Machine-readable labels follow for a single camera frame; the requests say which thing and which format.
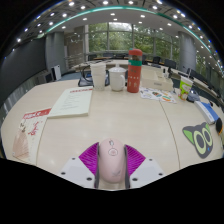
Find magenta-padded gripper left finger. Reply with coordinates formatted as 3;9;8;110
59;142;100;190

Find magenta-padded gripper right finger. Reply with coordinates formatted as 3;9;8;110
123;144;167;190

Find pink computer mouse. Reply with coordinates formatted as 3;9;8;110
97;137;128;184

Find black green cat-face mouse pad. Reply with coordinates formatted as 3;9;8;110
181;121;214;159

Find red and white pamphlet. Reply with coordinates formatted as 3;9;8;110
12;107;52;164

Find white paper booklet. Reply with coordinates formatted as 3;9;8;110
47;87;94;118

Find colourful sticker sheet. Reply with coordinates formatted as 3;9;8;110
139;86;177;104

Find white cardboard box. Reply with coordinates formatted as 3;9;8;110
140;67;174;92

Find white lidded mug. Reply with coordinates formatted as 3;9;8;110
108;65;127;92

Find blue and white book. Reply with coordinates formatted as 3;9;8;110
193;100;220;125

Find black desk conference microphone unit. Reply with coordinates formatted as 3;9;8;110
186;90;201;103

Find green printed lidded paper cup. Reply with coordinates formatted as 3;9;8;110
178;75;194;101

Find red drink bottle green band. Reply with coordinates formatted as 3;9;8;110
126;48;144;94

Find dark office chairs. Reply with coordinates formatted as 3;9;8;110
78;52;218;98

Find ceiling lights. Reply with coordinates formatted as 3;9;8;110
13;0;221;68

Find black microphone orange ring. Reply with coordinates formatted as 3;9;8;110
215;117;224;148

